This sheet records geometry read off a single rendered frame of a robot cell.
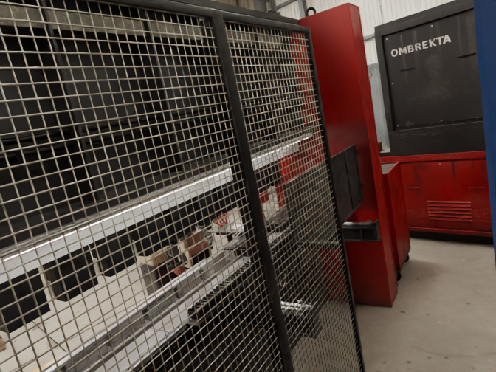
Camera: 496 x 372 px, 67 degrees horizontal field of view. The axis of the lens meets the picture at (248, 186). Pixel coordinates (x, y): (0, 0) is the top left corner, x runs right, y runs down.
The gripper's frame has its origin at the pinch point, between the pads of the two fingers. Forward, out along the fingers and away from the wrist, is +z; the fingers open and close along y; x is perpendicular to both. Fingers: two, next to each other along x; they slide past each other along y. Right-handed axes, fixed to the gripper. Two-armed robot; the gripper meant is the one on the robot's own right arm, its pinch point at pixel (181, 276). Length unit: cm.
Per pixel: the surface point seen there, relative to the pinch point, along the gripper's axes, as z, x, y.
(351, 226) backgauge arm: 18, 72, 90
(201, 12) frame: -89, -79, 128
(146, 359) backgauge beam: -2, -90, 62
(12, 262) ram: -50, -104, 41
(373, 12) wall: -243, 777, 86
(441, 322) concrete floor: 111, 99, 114
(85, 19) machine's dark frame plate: -119, -65, 78
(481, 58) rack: -48, -149, 175
